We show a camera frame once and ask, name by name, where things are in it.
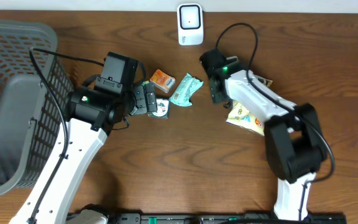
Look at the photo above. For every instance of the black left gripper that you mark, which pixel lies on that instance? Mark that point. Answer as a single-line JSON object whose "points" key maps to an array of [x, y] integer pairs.
{"points": [[146, 94]]}

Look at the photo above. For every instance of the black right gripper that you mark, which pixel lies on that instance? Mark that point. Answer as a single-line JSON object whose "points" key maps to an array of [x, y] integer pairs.
{"points": [[216, 98]]}

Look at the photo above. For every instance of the teal small snack box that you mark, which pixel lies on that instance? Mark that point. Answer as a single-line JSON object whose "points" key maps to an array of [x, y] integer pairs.
{"points": [[160, 106]]}

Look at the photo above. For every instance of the orange small snack box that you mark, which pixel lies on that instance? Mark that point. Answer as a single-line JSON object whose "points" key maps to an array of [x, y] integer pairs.
{"points": [[162, 81]]}

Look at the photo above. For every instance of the yellow snack bag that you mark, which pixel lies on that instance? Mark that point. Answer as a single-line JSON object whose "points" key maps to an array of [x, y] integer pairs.
{"points": [[244, 118]]}

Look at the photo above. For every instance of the teal snack packet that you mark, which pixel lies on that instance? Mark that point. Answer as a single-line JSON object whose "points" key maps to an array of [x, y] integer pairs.
{"points": [[187, 87]]}

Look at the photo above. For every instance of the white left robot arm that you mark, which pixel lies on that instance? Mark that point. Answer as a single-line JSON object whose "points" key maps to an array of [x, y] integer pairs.
{"points": [[91, 117]]}

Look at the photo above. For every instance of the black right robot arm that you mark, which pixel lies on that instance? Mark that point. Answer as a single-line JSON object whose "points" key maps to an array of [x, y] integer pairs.
{"points": [[294, 143]]}

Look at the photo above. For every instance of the white barcode scanner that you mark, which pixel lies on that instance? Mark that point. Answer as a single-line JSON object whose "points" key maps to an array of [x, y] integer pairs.
{"points": [[190, 24]]}

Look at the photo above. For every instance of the grey plastic mesh basket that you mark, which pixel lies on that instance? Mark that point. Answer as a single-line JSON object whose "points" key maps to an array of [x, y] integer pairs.
{"points": [[33, 87]]}

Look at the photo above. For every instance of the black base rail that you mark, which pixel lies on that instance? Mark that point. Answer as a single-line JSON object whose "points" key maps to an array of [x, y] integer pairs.
{"points": [[213, 218]]}

